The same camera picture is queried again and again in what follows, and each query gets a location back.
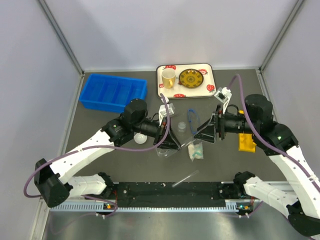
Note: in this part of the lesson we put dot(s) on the yellow black patterned plate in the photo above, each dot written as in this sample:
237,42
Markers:
190,78

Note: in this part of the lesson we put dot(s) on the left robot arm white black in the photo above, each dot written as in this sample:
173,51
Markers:
57,181

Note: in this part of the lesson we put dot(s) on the yellow test tube rack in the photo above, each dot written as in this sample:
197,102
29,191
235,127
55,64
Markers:
246,143

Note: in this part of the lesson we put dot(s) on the clear glass beaker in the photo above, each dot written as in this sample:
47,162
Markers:
165,153

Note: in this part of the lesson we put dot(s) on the blue frame safety goggles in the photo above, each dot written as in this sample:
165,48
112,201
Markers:
193,120

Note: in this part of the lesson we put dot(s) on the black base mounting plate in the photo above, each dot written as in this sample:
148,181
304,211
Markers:
185,195

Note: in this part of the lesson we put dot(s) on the plastic bag with gloves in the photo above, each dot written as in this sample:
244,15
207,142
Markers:
195,151

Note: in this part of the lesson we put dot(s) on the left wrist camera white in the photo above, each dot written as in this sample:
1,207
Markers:
167,105

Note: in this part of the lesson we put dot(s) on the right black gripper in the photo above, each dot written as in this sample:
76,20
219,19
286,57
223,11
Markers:
215,123

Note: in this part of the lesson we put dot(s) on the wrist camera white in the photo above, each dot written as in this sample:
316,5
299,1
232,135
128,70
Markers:
224,95
167,105

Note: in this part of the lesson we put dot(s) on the white round dish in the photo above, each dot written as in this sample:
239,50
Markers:
140,138

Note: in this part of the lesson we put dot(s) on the blue plastic compartment bin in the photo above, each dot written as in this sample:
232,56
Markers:
111,93

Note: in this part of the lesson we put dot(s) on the strawberry pattern white tray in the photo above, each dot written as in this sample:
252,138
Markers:
207,89

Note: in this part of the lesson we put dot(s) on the small glass beaker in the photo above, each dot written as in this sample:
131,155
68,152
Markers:
182,127

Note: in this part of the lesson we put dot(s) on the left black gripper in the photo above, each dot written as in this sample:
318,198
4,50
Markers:
170,142

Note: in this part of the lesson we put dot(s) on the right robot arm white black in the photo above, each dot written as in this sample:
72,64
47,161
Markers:
302,207

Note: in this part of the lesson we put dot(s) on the yellow ceramic mug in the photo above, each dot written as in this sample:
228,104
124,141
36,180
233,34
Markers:
168,77

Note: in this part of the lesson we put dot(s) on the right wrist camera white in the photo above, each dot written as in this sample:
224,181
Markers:
224,95

